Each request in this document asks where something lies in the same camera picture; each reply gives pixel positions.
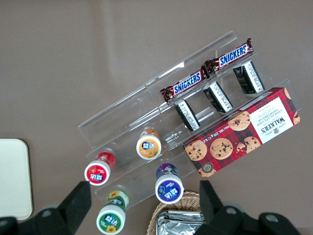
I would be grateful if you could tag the Snickers chocolate bar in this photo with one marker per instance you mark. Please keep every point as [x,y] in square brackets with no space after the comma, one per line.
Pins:
[231,56]
[187,84]

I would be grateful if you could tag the red Walkers shortbread cookie box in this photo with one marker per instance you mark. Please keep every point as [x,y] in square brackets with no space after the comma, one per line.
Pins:
[244,132]

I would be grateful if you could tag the small black snack box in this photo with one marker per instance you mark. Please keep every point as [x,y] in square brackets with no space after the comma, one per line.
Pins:
[217,96]
[187,115]
[249,77]

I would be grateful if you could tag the clear acrylic tiered display stand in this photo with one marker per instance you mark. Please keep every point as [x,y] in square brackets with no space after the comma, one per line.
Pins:
[117,115]

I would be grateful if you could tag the orange gum bottle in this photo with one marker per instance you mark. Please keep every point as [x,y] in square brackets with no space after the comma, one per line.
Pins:
[148,147]

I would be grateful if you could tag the stack of foil containers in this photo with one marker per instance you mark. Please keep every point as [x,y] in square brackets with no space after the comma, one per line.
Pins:
[178,224]

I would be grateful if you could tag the purple gum bottle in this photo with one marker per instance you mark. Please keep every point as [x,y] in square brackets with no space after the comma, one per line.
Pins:
[169,189]

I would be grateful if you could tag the cream plastic tray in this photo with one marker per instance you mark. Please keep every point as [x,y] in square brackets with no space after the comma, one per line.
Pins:
[13,178]

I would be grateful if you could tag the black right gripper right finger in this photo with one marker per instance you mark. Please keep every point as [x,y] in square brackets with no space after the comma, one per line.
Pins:
[212,210]

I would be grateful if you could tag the wicker basket holding foil containers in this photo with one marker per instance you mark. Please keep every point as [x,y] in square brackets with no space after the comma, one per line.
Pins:
[185,199]

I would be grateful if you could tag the red gum bottle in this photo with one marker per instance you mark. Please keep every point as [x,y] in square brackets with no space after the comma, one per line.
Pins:
[97,171]

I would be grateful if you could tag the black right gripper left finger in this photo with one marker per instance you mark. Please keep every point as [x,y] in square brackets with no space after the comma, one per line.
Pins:
[73,205]

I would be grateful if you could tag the green gum bottle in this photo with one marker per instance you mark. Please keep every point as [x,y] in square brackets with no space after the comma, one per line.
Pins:
[111,219]

